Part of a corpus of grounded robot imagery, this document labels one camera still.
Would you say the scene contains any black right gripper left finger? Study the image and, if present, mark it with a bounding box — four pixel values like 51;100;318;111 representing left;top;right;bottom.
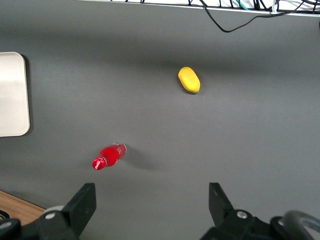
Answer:
37;182;98;240

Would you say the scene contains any black looped table cable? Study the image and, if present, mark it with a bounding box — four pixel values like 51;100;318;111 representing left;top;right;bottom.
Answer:
199;0;320;34

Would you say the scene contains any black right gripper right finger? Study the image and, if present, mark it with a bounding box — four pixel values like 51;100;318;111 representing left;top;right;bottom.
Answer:
199;182;276;240

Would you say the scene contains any red drink bottle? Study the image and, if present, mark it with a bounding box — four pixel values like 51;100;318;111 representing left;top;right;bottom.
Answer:
91;142;128;171

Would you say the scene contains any yellow lemon toy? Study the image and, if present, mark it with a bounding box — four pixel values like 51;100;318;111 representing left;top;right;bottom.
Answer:
177;66;202;95

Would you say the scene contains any beige rectangular tray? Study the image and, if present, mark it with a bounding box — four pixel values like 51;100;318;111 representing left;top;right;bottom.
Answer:
0;51;31;138

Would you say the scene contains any teal cable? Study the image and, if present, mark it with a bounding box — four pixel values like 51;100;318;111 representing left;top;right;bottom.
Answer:
238;0;252;11

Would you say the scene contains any wooden drawer cabinet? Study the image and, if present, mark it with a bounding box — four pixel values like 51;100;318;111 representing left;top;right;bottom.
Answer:
0;189;47;226

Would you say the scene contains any grey curved hose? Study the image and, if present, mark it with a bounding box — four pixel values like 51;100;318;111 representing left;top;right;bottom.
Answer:
271;210;320;240

